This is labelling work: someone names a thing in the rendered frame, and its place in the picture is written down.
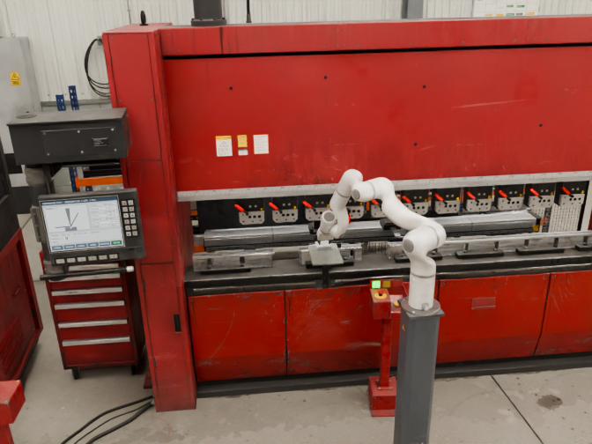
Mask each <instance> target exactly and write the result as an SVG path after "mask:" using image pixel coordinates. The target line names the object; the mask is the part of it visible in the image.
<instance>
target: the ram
mask: <svg viewBox="0 0 592 444"><path fill-rule="evenodd" d="M163 66H164V75H165V83H166V99H167V107H168V115H169V124H170V132H171V140H172V149H173V157H174V172H175V181H176V189H177V192H181V191H198V190H216V189H250V188H268V187H285V186H303V185H321V184H338V183H339V182H340V180H341V178H342V176H343V174H344V173H345V172H346V171H347V170H350V169H354V170H357V171H359V172H361V174H362V176H363V180H362V181H369V180H372V179H375V178H380V177H383V178H386V179H388V180H390V181H407V180H424V179H442V178H460V177H477V176H494V175H512V174H546V173H564V172H581V171H592V45H573V46H546V47H519V48H465V49H437V50H409V51H381V52H354V53H327V54H299V55H245V56H217V57H190V58H165V59H164V60H163ZM264 134H268V136H269V153H265V154H254V138H253V135H264ZM241 135H247V147H238V136H241ZM222 136H231V141H232V155H233V156H218V155H217V144H216V137H222ZM240 149H248V155H239V150H240ZM559 181H592V176H574V177H558V178H540V179H523V180H505V181H472V182H455V183H437V184H420V185H403V186H394V190H406V189H440V188H457V187H474V186H491V185H508V184H525V183H542V182H559ZM335 190H336V189H317V190H301V191H283V192H266V193H248V194H231V195H214V196H180V197H178V196H177V198H178V202H186V201H203V200H220V199H237V198H254V197H271V196H304V195H321V194H334V192H335Z"/></svg>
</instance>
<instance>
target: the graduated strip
mask: <svg viewBox="0 0 592 444"><path fill-rule="evenodd" d="M574 176H592V171H581V172H564V173H546V174H512V175H494V176H477V177H460V178H442V179H424V180H407V181H391V182H392V183H393V185H394V186H403V185H420V184H437V183H455V182H472V181H505V180H523V179H540V178H558V177H574ZM337 185H338V184H321V185H303V186H285V187H268V188H250V189H216V190H198V191H181V192H177V196H178V197H180V196H214V195H231V194H248V193H266V192H283V191H301V190H317V189H336V188H337Z"/></svg>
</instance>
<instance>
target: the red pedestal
mask: <svg viewBox="0 0 592 444"><path fill-rule="evenodd" d="M25 400H26V399H25V395H24V391H23V388H22V384H21V381H20V380H18V381H0V444H14V442H13V438H12V436H11V429H10V427H9V424H13V423H14V421H15V419H16V417H17V416H18V414H19V412H20V410H21V408H22V406H23V404H24V402H25Z"/></svg>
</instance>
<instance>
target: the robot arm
mask: <svg viewBox="0 0 592 444"><path fill-rule="evenodd" d="M362 180H363V176H362V174H361V172H359V171H357V170H354V169H350V170H347V171H346V172H345V173H344V174H343V176H342V178H341V180H340V182H339V183H338V185H337V188H336V190H335V192H334V194H333V197H332V198H331V200H330V202H329V206H330V208H331V210H332V211H325V212H324V213H323V214H322V219H321V224H320V227H319V229H318V231H317V235H316V236H314V237H313V239H314V240H316V241H318V243H319V245H321V241H329V244H330V243H331V242H332V240H334V239H340V238H341V237H342V236H343V235H344V233H345V231H346V229H347V227H348V224H349V217H348V213H347V210H346V208H345V206H346V204H347V202H348V201H349V199H350V197H351V196H352V198H353V199H354V200H356V201H359V202H367V201H370V200H373V199H376V198H378V199H381V200H382V206H381V209H382V212H383V213H384V215H385V216H386V217H387V218H389V219H390V220H391V221H392V222H393V223H394V224H396V225H397V226H399V227H402V228H403V229H406V230H409V231H410V232H408V233H407V234H405V236H404V237H403V243H402V247H403V251H404V253H405V254H406V255H407V256H408V257H409V259H410V261H411V274H410V290H409V296H407V297H405V298H403V300H402V302H401V306H402V308H403V310H405V311H406V312H408V313H410V314H412V315H420V316H428V315H434V314H436V313H438V312H439V311H440V303H439V302H438V301H437V300H436V299H434V298H433V295H434V285H435V273H436V264H435V261H434V260H433V259H432V258H430V257H428V256H426V254H427V252H428V251H431V250H433V249H436V248H438V247H440V246H441V245H442V244H443V243H444V242H445V240H446V237H447V236H446V232H445V230H444V229H443V227H442V226H441V225H439V224H438V223H436V222H434V221H432V220H431V219H429V218H425V217H423V216H420V215H418V214H417V213H415V212H413V211H410V210H409V209H408V208H407V207H405V206H404V205H403V204H402V203H401V202H400V201H399V200H398V199H397V198H396V195H395V190H394V185H393V183H392V182H391V181H390V180H388V179H386V178H383V177H380V178H375V179H372V180H369V181H362ZM336 219H337V221H336Z"/></svg>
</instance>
